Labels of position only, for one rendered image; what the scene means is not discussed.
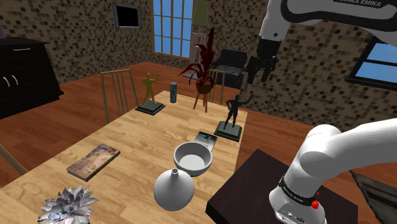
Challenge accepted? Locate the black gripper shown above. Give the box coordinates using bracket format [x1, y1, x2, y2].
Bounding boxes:
[246, 38, 282, 85]

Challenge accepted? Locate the black armchair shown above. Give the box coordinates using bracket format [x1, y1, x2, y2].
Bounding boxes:
[213, 48, 249, 90]

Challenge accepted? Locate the wooden chair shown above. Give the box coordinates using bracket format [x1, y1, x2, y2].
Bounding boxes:
[207, 68, 226, 106]
[99, 68, 140, 125]
[0, 143, 29, 188]

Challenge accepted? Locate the black figure statue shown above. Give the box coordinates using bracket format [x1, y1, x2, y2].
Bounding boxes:
[213, 92, 254, 143]

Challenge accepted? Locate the red plant on stand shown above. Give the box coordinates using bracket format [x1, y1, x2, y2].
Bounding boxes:
[178, 27, 221, 113]

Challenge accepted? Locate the small dark picture book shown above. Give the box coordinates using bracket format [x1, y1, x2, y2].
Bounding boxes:
[193, 131, 219, 152]

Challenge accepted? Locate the green shade floor lamp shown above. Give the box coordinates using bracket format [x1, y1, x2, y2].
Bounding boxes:
[189, 0, 211, 65]

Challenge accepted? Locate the grey cylinder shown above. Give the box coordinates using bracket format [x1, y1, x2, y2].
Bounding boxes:
[169, 81, 178, 104]

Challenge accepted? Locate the gold figure statue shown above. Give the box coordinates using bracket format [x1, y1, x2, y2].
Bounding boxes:
[135, 73, 167, 116]

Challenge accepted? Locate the grey bowl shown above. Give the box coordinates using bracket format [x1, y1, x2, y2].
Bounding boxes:
[172, 141, 214, 178]

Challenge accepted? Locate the dark robot stand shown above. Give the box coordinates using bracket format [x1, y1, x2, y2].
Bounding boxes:
[205, 148, 359, 224]

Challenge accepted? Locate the wooden dining table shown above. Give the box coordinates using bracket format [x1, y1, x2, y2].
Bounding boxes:
[0, 90, 249, 224]

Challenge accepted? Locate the grey round vase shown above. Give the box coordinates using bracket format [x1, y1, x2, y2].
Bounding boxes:
[153, 167, 196, 213]

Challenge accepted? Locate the brown cover book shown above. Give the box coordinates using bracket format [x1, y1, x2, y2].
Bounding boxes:
[66, 143, 122, 183]

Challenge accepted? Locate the silver succulent plant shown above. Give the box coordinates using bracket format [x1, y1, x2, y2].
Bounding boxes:
[36, 185, 101, 224]

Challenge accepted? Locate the dark wooden cabinet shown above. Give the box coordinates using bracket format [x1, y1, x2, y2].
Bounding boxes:
[0, 26, 65, 120]

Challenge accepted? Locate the tall wooden frame window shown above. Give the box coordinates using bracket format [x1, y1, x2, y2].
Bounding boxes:
[152, 0, 195, 59]

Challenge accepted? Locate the black frame window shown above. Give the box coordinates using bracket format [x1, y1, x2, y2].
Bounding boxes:
[345, 35, 397, 92]

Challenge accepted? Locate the black framed wall picture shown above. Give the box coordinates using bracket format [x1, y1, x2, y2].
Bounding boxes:
[111, 2, 143, 31]

